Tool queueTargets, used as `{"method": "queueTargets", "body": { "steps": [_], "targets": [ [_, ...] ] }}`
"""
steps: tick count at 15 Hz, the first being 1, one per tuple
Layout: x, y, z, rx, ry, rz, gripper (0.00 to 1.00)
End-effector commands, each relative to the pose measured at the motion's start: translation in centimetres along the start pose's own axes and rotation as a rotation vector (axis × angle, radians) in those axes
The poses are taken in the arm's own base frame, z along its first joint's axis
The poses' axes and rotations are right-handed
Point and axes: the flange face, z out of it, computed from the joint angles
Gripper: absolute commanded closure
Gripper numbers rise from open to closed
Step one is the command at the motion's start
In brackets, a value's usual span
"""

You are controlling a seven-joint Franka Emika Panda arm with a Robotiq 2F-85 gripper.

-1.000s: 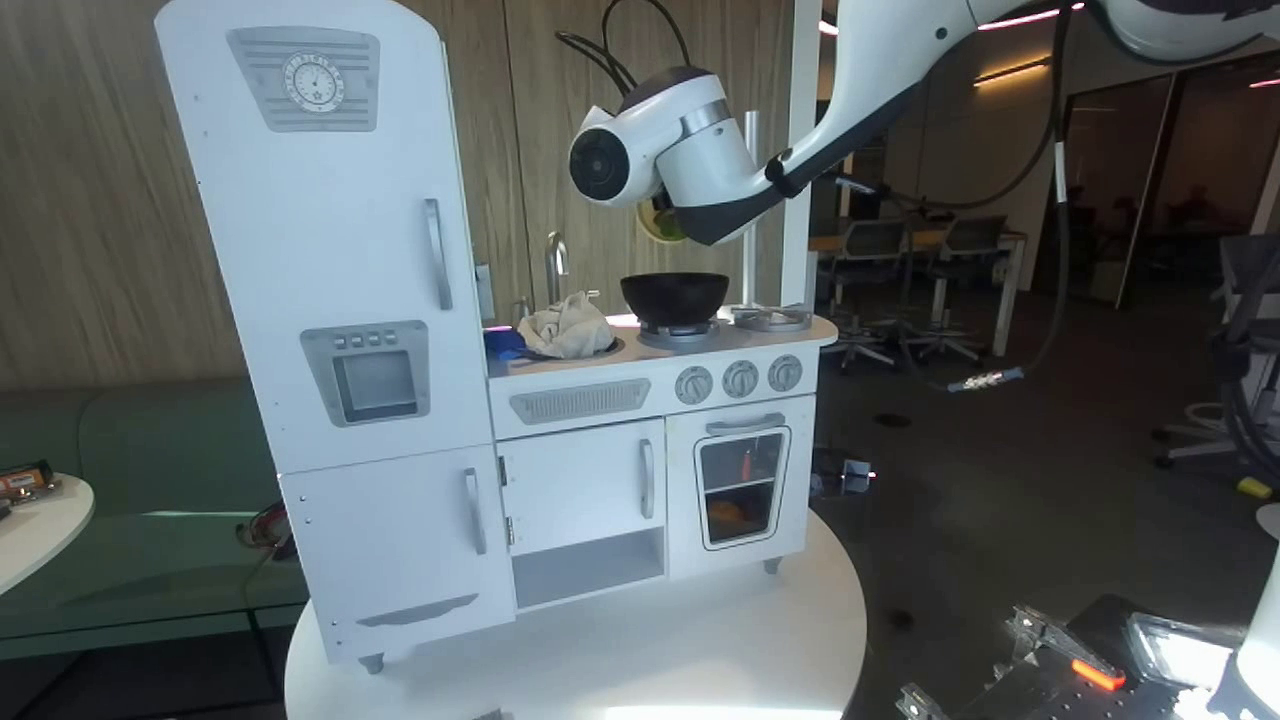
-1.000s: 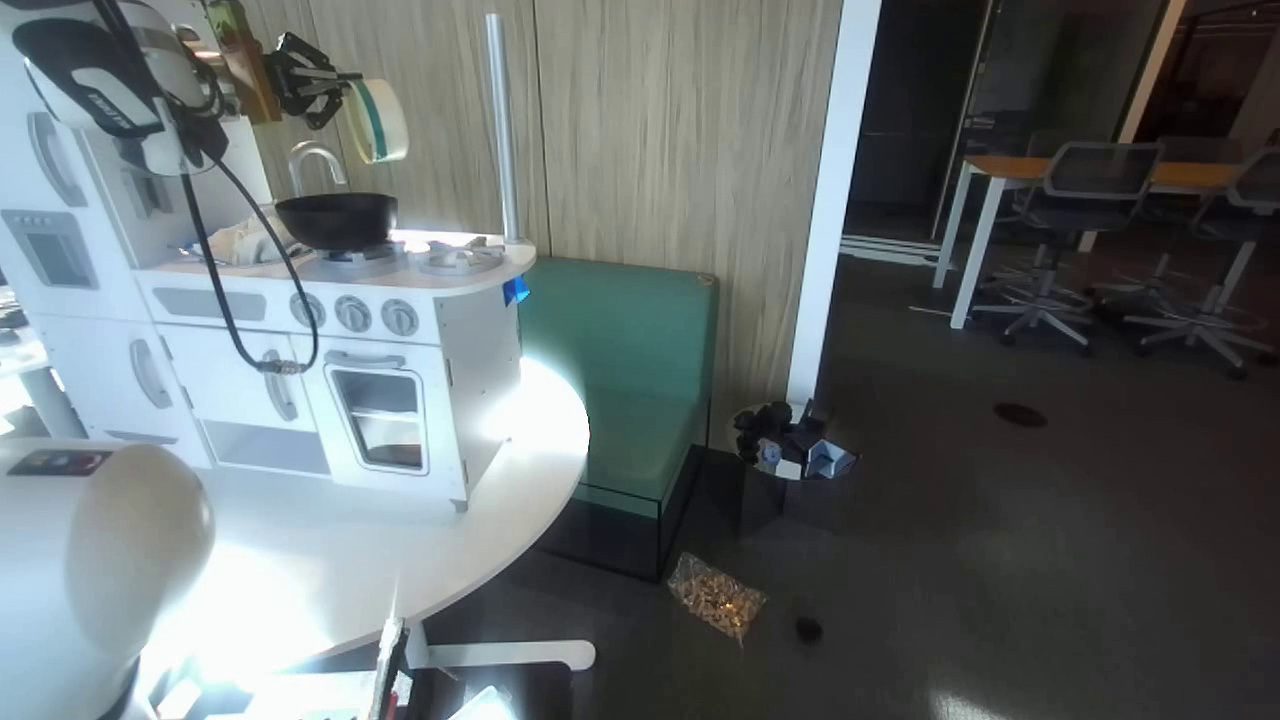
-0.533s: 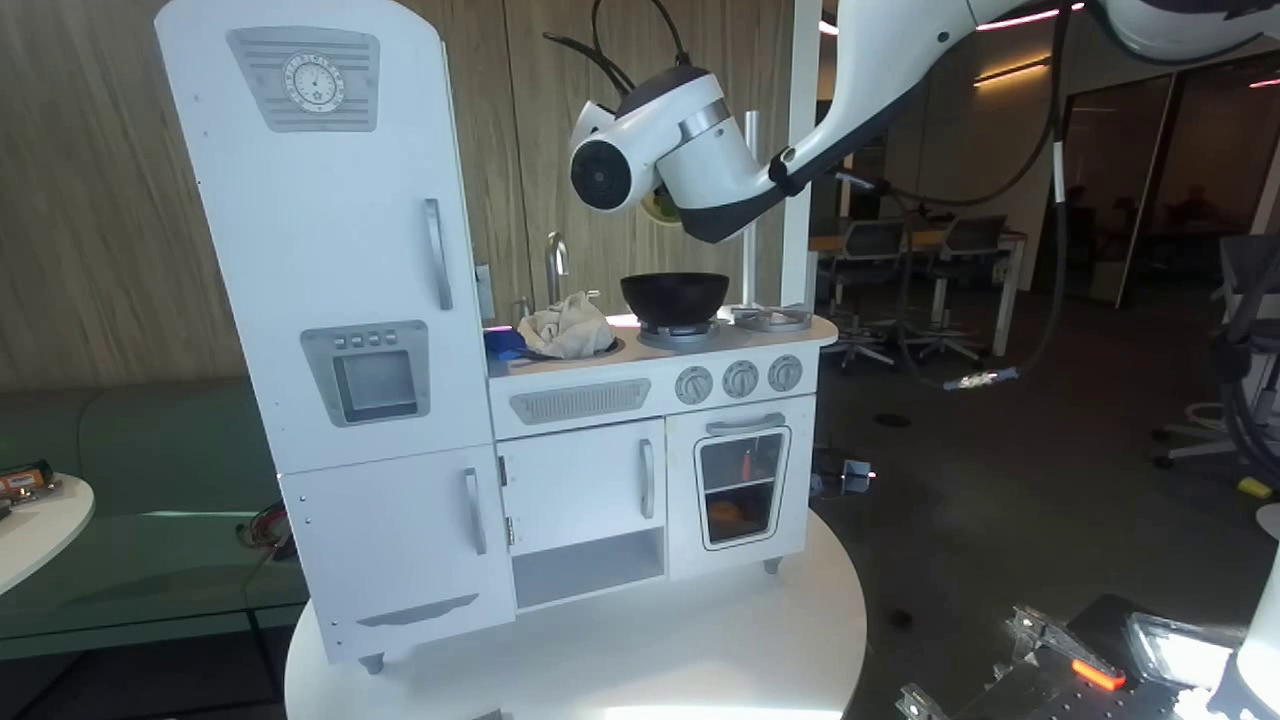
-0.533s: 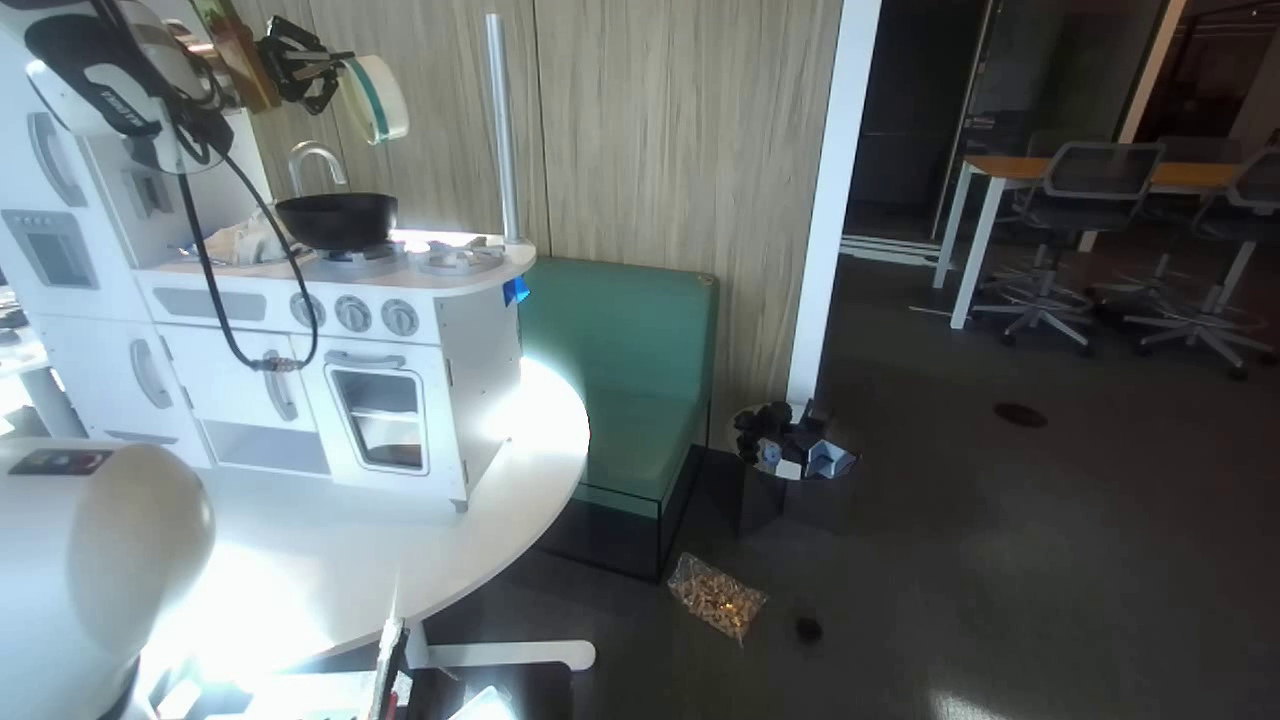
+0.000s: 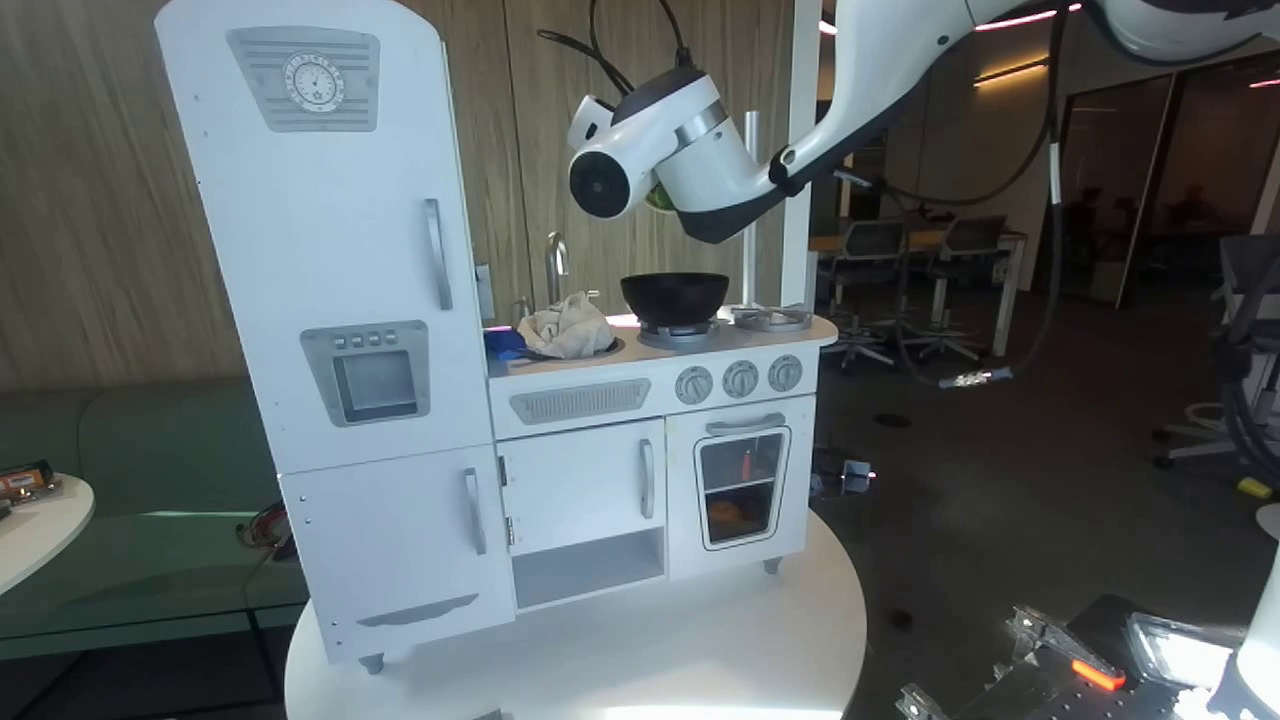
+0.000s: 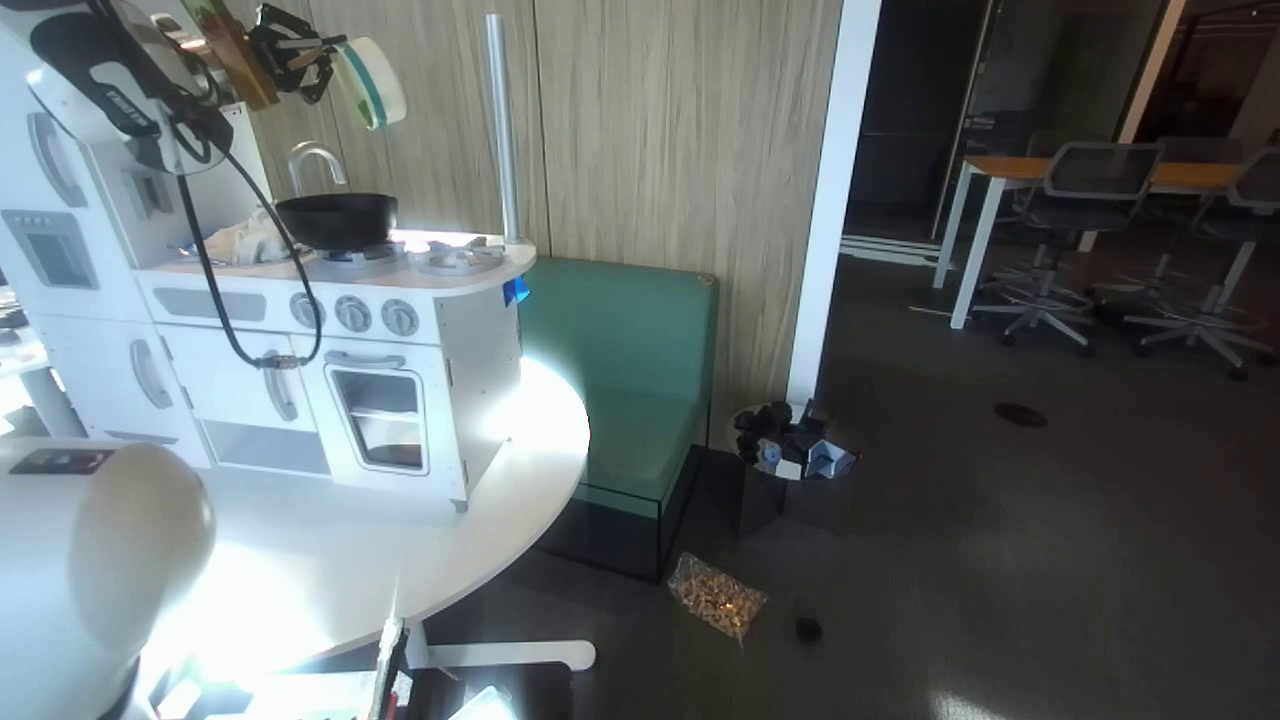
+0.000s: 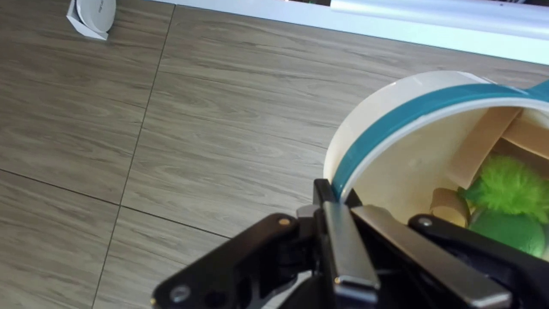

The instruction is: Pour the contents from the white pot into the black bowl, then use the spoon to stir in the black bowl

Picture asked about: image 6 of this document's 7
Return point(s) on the mesh office chair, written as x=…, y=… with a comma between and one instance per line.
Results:
x=1084, y=203
x=1221, y=306

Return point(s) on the blue sticker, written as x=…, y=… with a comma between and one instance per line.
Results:
x=517, y=291

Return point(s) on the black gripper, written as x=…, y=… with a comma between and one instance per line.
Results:
x=281, y=42

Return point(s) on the silver toy faucet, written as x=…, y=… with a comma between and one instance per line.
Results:
x=317, y=150

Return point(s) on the black bowl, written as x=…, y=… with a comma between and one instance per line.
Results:
x=334, y=220

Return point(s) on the round white table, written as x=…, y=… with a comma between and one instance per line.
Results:
x=346, y=547

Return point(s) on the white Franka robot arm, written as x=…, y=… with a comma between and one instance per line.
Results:
x=94, y=574

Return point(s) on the thin white pole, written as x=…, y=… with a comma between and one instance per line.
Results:
x=503, y=120

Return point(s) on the wood-top white-leg desk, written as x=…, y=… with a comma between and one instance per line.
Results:
x=1014, y=168

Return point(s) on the yellow mesh floor mat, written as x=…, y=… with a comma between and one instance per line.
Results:
x=716, y=599

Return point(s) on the white structural pillar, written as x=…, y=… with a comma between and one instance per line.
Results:
x=835, y=203

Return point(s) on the white toy play kitchen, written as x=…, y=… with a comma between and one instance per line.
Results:
x=442, y=345

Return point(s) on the crumpled white cloth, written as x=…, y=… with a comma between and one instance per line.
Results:
x=244, y=243

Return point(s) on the silver toy stove burner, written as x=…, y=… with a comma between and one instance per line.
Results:
x=455, y=251

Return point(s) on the green bench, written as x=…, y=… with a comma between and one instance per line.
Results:
x=622, y=360

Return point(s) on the yellow wrist camera mount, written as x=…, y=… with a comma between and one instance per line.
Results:
x=233, y=53

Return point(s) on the round dark floor outlet cover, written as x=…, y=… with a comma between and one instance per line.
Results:
x=808, y=629
x=1021, y=415

